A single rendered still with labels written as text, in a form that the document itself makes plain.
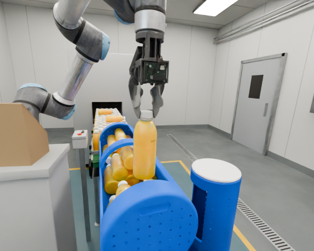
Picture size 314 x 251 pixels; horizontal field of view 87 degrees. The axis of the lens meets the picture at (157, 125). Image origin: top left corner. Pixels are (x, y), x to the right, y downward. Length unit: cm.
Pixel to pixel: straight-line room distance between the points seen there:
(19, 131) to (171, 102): 521
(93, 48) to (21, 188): 68
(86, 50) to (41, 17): 518
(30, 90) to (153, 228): 85
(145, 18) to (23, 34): 573
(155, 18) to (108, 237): 53
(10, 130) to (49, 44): 506
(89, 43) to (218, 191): 95
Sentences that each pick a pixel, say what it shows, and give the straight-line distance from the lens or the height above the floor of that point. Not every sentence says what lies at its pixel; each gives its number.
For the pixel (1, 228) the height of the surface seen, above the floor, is 88.
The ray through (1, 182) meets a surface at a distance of 96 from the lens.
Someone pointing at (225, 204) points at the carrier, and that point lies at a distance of 104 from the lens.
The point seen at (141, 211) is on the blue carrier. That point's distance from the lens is 48.
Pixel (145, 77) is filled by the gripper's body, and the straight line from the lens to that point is 40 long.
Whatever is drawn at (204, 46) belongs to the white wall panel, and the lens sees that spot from 631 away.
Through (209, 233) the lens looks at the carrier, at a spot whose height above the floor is 70.
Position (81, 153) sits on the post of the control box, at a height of 93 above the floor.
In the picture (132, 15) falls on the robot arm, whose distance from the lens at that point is 54.
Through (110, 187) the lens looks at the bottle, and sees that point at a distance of 82.
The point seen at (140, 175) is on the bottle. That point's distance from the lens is 52.
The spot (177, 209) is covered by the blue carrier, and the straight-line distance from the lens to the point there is 52.
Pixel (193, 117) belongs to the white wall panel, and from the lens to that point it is 619.
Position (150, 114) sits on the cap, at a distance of 47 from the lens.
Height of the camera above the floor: 150
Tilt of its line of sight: 14 degrees down
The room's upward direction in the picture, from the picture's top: 2 degrees clockwise
